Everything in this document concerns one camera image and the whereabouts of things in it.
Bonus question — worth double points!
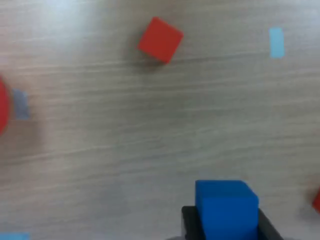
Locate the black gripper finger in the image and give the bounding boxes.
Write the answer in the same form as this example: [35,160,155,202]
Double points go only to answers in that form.
[257,207,286,240]
[181,205,207,240]

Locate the blue cube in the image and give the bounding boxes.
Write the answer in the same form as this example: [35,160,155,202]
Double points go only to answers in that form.
[194,179,260,240]

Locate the red plastic bin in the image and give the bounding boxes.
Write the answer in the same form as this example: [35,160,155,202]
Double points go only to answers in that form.
[0,74,13,137]

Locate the red cube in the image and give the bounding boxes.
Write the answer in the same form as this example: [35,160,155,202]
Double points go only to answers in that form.
[136,16,185,65]
[311,187,320,215]

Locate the grey-blue tape piece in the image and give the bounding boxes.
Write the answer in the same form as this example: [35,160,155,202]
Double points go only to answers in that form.
[11,87,30,120]

